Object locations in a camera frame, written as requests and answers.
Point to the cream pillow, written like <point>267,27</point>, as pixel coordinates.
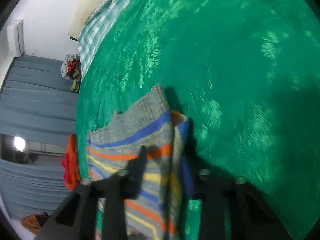
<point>84,10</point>

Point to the white air conditioner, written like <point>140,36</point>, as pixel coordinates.
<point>16,38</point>

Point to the green bed blanket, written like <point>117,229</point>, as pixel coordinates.
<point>246,72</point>

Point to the green plaid bed sheet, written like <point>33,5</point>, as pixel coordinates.
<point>98,25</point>

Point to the blue grey curtain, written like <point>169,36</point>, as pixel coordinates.
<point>36,105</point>

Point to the orange folded garment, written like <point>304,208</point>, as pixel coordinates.
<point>70,164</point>

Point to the striped knit sweater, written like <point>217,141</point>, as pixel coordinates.
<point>149,128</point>

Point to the clothes pile with knit hat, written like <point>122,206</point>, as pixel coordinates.
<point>71,70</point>

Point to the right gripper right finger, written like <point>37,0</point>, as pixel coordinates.
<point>230,209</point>

